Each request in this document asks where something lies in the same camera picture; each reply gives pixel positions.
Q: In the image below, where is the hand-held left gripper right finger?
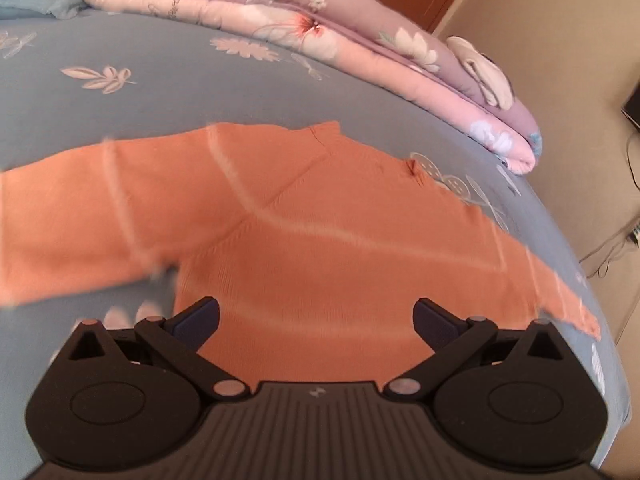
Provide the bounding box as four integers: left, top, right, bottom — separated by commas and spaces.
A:
381, 297, 569, 404

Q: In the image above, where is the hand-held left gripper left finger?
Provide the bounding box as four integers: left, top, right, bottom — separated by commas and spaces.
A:
49, 296, 251, 404

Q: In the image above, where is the orange knit sweater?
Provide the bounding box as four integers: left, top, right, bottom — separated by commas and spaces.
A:
0, 120, 602, 387

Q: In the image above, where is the white folded garment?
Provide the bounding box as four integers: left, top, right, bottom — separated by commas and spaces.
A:
446, 35, 516, 111

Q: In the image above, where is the black box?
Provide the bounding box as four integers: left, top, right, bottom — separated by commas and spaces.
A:
620, 95, 640, 133

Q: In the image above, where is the pink and lilac floral quilt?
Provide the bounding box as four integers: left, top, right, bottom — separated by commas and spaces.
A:
42, 0, 543, 176

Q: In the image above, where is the black cable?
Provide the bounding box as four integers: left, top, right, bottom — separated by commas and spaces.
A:
580, 132, 640, 281

